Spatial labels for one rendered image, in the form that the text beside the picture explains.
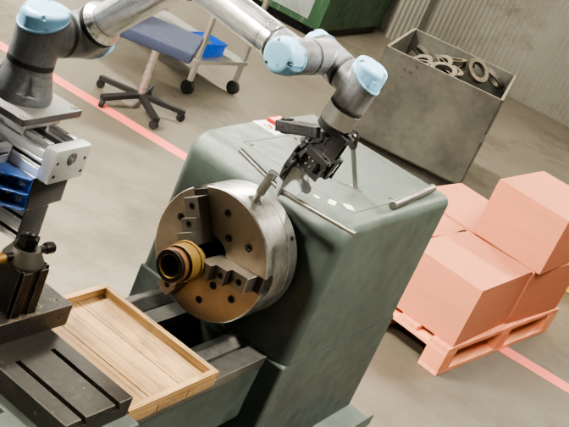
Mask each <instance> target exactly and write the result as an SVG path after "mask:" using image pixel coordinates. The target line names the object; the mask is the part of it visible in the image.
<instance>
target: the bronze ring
mask: <svg viewBox="0 0 569 427"><path fill-rule="evenodd" d="M204 259H206V257H205V254H204V252H203V250H202V249H201V248H200V247H198V246H197V245H196V244H195V243H194V242H192V241H187V240H183V241H178V242H176V243H175V244H174V245H172V246H170V247H168V248H166V249H164V250H162V251H161V252H160V253H159V254H158V256H157V261H156V267H157V272H158V274H159V276H160V277H161V278H162V279H163V280H164V281H166V282H168V283H183V282H192V281H195V280H197V279H199V278H200V276H201V275H202V272H203V270H204Z"/></svg>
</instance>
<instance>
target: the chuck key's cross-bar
mask: <svg viewBox="0 0 569 427"><path fill-rule="evenodd" d="M238 152H239V153H240V154H241V155H242V156H243V157H244V158H245V159H246V160H247V161H248V162H249V163H250V164H251V165H252V166H253V167H254V168H255V169H256V170H257V171H258V172H259V173H260V174H261V175H262V176H263V177H265V176H266V174H267V172H266V171H265V170H264V169H263V168H262V167H261V166H260V165H259V164H258V163H257V162H256V161H255V160H254V159H253V158H252V157H251V156H250V155H249V154H248V153H247V152H246V151H245V150H244V149H243V148H242V147H241V148H240V149H239V150H238ZM270 184H271V185H272V186H273V187H274V188H275V189H276V188H277V182H276V181H275V180H273V181H271V183H270ZM281 194H282V195H283V196H285V197H287V198H289V199H290V200H291V201H293V202H295V203H297V204H299V205H301V206H302V207H304V208H306V209H307V210H309V211H311V212H312V213H314V214H316V215H317V216H319V217H321V218H323V219H325V220H327V221H328V222H329V223H331V224H333V225H335V226H337V227H339V228H340V229H342V230H344V231H345V232H347V233H349V234H351V235H352V236H356V234H357V232H356V231H355V230H353V229H352V228H350V227H348V226H347V225H344V224H342V223H341V222H339V221H338V220H336V219H334V218H332V217H330V216H329V215H327V214H325V213H324V212H322V211H320V210H318V209H317V208H315V207H313V206H312V205H310V204H308V203H306V202H304V201H302V200H301V199H300V198H298V197H295V196H294V195H292V194H290V193H288V192H287V191H285V190H283V191H282V192H281Z"/></svg>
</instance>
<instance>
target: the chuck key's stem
mask: <svg viewBox="0 0 569 427"><path fill-rule="evenodd" d="M278 175H279V174H278V172H277V171H276V170H274V169H271V170H269V171H268V173H267V174H266V176H265V177H264V179H263V180H262V182H261V184H260V185H259V187H258V188H257V189H256V191H257V193H256V194H255V196H254V197H253V198H252V199H251V200H252V201H253V202H254V203H257V202H258V201H259V199H260V198H261V196H264V195H265V194H266V192H267V191H268V189H269V187H270V186H271V184H270V183H271V181H273V180H275V179H276V178H277V176H278Z"/></svg>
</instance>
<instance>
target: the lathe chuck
mask: <svg viewBox="0 0 569 427"><path fill-rule="evenodd" d="M199 188H207V190H208V197H209V204H210V210H211V217H212V224H213V235H214V236H215V237H217V239H219V240H220V241H221V242H222V244H223V245H224V249H225V251H226V257H228V258H230V259H232V260H233V261H235V262H237V263H238V264H240V265H241V266H243V267H245V268H246V269H249V270H250V271H251V272H252V273H254V274H256V275H258V276H260V277H261V278H263V279H265V280H268V279H269V276H270V280H269V282H268V286H267V289H266V291H265V292H264V293H263V294H262V293H259V294H257V293H256V292H255V291H250V292H247V293H245V294H241V293H239V292H238V291H236V290H235V289H233V288H232V287H230V286H228V285H226V286H220V285H219V284H217V283H215V282H214V281H212V280H210V281H205V280H202V279H201V278H199V279H197V280H195V281H192V282H189V283H188V284H187V285H185V286H184V287H183V288H181V289H180V290H179V291H178V292H176V293H175V294H174V295H173V296H172V298H173V299H174V300H175V301H176V302H177V303H178V304H179V305H180V306H181V307H182V308H183V309H184V310H185V311H186V312H187V313H189V314H190V315H192V316H194V317H196V318H198V319H200V320H203V321H207V322H210V323H227V322H230V321H233V320H236V319H239V318H242V317H244V316H246V315H249V314H251V313H255V312H257V311H259V310H261V309H263V308H265V307H266V306H267V305H269V303H270V302H271V301H272V300H273V299H274V298H275V297H276V296H277V295H278V294H279V292H280V290H281V288H282V286H283V284H284V282H285V278H286V275H287V272H288V267H289V244H288V239H287V235H286V232H285V228H284V226H283V223H282V221H281V219H280V217H279V215H278V213H277V212H276V210H275V209H274V207H273V206H272V204H271V203H270V202H269V201H268V200H267V199H266V198H265V197H264V196H261V198H260V199H259V202H260V203H261V205H260V206H257V205H255V204H253V203H252V202H251V201H250V200H249V199H248V197H254V196H255V194H256V193H257V191H256V190H255V189H253V188H251V187H249V186H247V185H244V184H241V183H239V182H234V181H221V182H216V183H212V184H206V185H202V186H194V187H191V188H189V189H186V190H184V191H182V192H181V193H180V194H178V195H177V196H176V197H175V198H174V199H173V200H172V201H171V202H170V203H169V204H168V206H167V207H166V208H165V210H164V211H163V214H162V216H161V219H160V220H159V223H158V227H157V234H156V244H155V248H156V258H157V256H158V254H159V253H160V252H161V251H162V250H164V249H166V248H168V247H170V246H172V245H174V244H175V243H176V242H178V236H177V234H178V233H181V232H183V231H182V224H181V219H183V218H186V213H185V200H184V198H185V197H193V196H195V189H199ZM217 239H213V240H214V241H211V242H208V243H204V244H201V245H197V246H198V247H200V248H201V249H202V250H203V252H204V254H205V257H206V258H211V257H214V256H218V254H217V250H216V243H217Z"/></svg>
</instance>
